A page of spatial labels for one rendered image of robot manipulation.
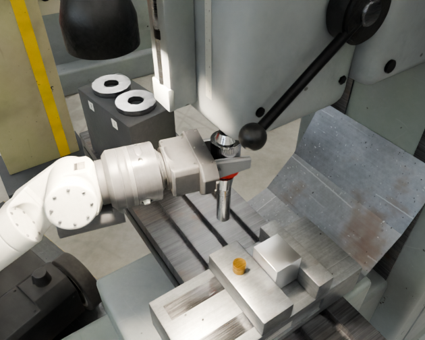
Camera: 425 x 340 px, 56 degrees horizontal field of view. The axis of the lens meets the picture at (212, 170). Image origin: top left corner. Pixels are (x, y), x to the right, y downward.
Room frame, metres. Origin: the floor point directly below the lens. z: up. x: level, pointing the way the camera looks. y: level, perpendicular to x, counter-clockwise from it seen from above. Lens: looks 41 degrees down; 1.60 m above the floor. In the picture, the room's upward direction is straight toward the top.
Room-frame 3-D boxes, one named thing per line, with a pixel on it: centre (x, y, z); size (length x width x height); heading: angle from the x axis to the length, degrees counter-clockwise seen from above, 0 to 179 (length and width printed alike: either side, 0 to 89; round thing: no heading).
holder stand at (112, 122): (0.80, 0.20, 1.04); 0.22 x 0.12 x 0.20; 43
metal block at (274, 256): (0.40, -0.11, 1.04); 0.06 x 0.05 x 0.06; 34
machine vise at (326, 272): (0.38, -0.08, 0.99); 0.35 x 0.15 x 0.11; 124
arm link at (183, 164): (0.45, 0.07, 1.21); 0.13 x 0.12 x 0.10; 20
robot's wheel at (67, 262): (0.72, 0.43, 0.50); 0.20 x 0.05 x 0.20; 51
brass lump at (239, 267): (0.39, -0.04, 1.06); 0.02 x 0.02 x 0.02
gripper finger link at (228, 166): (0.45, -0.03, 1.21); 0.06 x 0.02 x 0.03; 109
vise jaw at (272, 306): (0.37, -0.06, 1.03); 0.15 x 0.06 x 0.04; 34
